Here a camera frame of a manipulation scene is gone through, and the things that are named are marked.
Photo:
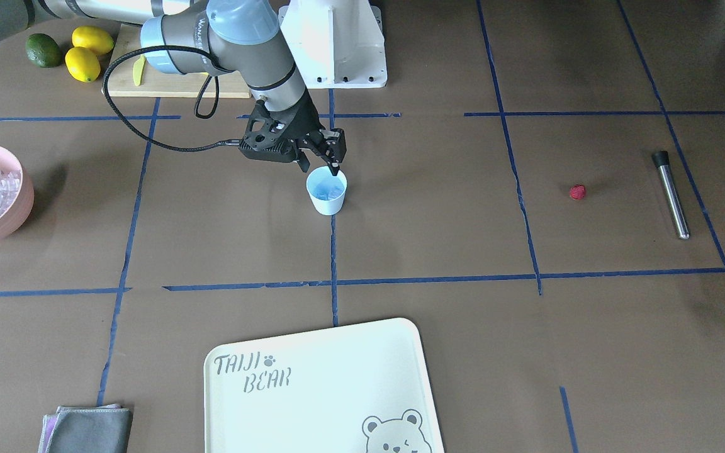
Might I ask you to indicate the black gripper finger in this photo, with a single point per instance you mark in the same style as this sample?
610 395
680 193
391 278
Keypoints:
302 161
332 148

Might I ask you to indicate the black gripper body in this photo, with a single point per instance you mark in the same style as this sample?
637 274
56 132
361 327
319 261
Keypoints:
305 121

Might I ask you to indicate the light blue plastic cup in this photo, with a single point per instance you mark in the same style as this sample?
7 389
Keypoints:
327 190

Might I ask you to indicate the red strawberry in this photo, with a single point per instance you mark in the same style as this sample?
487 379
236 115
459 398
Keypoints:
578 192

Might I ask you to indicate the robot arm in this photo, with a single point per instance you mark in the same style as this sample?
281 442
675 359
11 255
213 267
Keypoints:
217 38

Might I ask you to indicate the wooden cutting board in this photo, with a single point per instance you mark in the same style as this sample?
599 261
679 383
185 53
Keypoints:
155 84

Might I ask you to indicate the yellow knife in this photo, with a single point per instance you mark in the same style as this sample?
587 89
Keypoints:
137 70

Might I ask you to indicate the yellow lemon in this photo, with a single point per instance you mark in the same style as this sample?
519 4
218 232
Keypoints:
82 64
97 40

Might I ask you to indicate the cream bear tray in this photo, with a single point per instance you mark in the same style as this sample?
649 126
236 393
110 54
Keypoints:
357 388

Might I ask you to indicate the green avocado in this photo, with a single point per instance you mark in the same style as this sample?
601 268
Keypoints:
43 51

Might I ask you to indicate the grey folded cloth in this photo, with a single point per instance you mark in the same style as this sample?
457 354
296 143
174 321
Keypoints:
104 428

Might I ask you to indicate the white camera pole stand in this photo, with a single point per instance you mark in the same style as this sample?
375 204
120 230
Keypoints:
336 44

